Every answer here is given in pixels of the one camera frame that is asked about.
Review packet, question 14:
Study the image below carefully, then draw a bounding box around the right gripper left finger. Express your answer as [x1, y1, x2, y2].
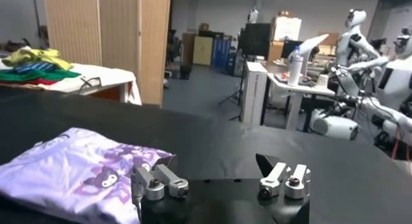
[130, 156, 190, 202]

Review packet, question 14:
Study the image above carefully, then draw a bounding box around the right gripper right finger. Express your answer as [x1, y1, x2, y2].
[256, 153, 312, 200]

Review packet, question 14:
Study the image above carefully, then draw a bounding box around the lavender t-shirt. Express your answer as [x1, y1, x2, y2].
[0, 127, 176, 224]

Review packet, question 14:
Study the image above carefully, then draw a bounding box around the white standing desk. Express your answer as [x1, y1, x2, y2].
[265, 72, 336, 132]

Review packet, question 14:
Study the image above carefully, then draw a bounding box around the tall white cardboard box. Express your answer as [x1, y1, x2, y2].
[239, 61, 269, 126]

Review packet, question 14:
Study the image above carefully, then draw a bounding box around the black tripod stand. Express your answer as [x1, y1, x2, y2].
[218, 56, 246, 122]

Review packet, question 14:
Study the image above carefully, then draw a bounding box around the white tumbler bottle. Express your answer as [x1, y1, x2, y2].
[286, 54, 304, 86]

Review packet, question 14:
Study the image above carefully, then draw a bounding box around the black trash bin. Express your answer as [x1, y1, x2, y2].
[179, 64, 192, 81]

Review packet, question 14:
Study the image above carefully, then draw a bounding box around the white cloth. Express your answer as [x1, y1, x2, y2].
[41, 63, 142, 106]

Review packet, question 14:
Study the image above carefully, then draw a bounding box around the black monitor panel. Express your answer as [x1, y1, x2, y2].
[243, 23, 272, 57]

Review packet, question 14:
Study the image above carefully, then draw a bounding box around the yellow cabinet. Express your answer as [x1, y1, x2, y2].
[192, 35, 214, 66]

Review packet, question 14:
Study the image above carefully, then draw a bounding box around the white humanoid robot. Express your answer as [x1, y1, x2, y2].
[334, 8, 389, 72]
[310, 27, 412, 151]

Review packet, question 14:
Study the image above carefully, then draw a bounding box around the bamboo folding screen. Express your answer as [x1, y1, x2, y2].
[43, 0, 172, 106]

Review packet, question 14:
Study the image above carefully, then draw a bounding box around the red garment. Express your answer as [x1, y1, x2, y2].
[0, 78, 58, 86]

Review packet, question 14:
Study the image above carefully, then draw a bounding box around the blue striped garment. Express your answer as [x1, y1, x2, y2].
[14, 61, 59, 74]

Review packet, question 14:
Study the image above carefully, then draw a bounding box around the cream garment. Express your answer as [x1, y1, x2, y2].
[0, 82, 50, 89]

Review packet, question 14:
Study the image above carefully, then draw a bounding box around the lime green garment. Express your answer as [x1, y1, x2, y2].
[1, 48, 74, 71]

